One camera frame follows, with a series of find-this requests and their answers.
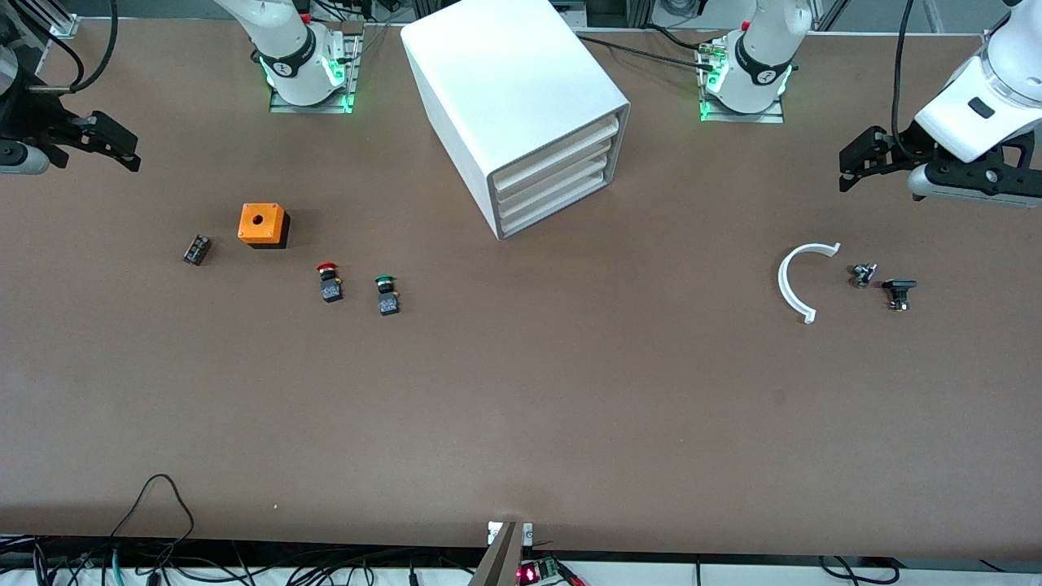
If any white plastic drawer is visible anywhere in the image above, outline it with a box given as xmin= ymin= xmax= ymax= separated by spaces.
xmin=496 ymin=156 xmax=611 ymax=224
xmin=497 ymin=173 xmax=608 ymax=239
xmin=491 ymin=114 xmax=624 ymax=193
xmin=493 ymin=138 xmax=616 ymax=209

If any white drawer cabinet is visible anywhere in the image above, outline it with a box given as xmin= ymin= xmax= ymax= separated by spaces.
xmin=401 ymin=0 xmax=632 ymax=241

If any white curved plastic arc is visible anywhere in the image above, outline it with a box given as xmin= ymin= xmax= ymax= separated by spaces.
xmin=777 ymin=242 xmax=842 ymax=325

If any circuit board with red LED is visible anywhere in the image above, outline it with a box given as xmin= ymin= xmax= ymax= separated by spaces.
xmin=517 ymin=558 xmax=584 ymax=586

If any aluminium frame extrusion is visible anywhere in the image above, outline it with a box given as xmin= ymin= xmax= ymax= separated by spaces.
xmin=37 ymin=0 xmax=81 ymax=39

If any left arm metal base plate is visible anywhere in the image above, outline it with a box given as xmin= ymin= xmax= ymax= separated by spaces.
xmin=698 ymin=41 xmax=786 ymax=125

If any orange button enclosure box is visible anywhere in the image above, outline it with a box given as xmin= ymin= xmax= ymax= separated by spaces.
xmin=238 ymin=203 xmax=290 ymax=249

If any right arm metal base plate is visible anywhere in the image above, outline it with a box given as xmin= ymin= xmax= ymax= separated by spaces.
xmin=269 ymin=33 xmax=364 ymax=115

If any black cable behind cabinet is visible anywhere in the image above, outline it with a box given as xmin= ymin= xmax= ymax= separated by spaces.
xmin=574 ymin=33 xmax=721 ymax=72

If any black looped cable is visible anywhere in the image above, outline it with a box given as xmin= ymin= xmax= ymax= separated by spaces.
xmin=110 ymin=474 xmax=196 ymax=562

